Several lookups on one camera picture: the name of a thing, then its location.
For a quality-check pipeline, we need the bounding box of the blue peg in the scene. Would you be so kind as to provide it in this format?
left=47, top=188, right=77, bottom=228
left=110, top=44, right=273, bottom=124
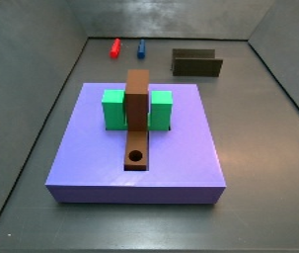
left=138, top=40, right=148, bottom=59

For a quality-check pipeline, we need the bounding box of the red peg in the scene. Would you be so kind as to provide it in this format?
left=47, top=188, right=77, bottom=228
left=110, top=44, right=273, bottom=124
left=110, top=38, right=122, bottom=58

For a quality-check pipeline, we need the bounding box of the green block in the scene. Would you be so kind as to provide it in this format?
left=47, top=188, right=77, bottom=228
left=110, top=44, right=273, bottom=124
left=102, top=89, right=128, bottom=130
left=150, top=91, right=173, bottom=131

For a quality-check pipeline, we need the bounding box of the green block left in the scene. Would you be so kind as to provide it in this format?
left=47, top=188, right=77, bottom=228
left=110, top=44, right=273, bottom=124
left=102, top=89, right=128, bottom=130

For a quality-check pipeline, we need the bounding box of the green block right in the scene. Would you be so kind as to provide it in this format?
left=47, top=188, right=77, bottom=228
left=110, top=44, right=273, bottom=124
left=150, top=91, right=173, bottom=131

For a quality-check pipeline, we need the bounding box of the brown L-shaped block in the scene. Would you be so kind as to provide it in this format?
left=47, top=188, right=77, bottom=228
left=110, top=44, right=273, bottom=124
left=125, top=69, right=150, bottom=171

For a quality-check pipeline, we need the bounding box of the purple base block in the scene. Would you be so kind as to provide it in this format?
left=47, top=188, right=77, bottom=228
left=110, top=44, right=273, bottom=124
left=47, top=83, right=228, bottom=204

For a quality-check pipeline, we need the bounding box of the black angled fixture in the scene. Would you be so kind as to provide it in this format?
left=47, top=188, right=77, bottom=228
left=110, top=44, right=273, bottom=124
left=172, top=48, right=224, bottom=77

